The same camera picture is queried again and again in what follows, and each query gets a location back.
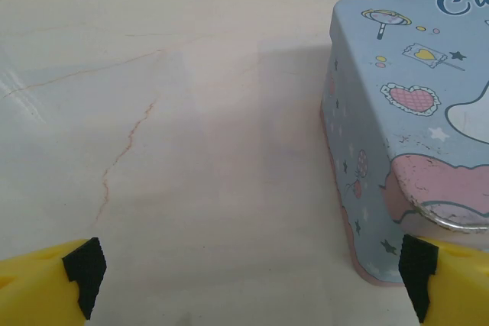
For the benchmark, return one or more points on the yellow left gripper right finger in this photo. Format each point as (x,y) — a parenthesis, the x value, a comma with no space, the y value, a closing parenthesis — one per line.
(454,288)

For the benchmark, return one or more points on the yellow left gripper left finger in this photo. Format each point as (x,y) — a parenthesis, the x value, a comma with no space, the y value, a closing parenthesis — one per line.
(34,288)

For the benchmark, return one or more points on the light blue flat packet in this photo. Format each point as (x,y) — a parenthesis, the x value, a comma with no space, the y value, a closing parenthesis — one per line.
(412,112)

